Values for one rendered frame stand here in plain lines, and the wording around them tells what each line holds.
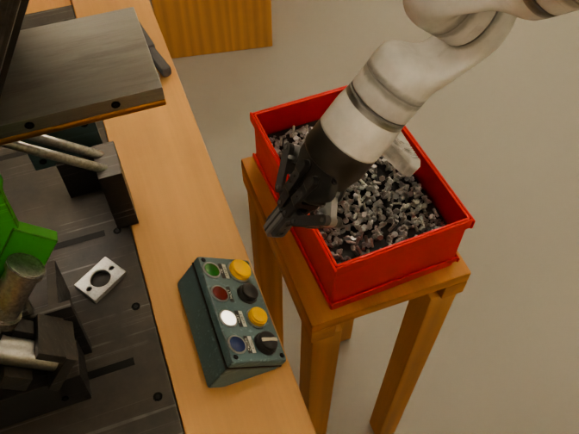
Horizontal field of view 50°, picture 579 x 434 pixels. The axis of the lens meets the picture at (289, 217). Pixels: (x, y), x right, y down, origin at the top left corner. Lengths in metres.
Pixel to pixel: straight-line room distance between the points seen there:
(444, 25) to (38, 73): 0.45
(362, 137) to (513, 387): 1.28
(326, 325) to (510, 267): 1.16
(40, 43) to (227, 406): 0.48
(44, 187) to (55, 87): 0.25
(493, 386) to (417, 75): 1.30
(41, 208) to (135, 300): 0.21
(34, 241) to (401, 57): 0.40
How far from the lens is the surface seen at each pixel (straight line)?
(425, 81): 0.60
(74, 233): 0.90
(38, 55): 0.80
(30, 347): 0.72
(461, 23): 0.58
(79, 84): 0.74
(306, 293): 0.91
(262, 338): 0.72
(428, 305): 1.02
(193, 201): 0.89
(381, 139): 0.62
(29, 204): 0.95
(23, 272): 0.64
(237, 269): 0.77
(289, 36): 2.63
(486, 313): 1.89
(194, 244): 0.85
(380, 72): 0.60
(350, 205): 0.90
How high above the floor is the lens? 1.60
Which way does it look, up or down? 54 degrees down
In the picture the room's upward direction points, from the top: straight up
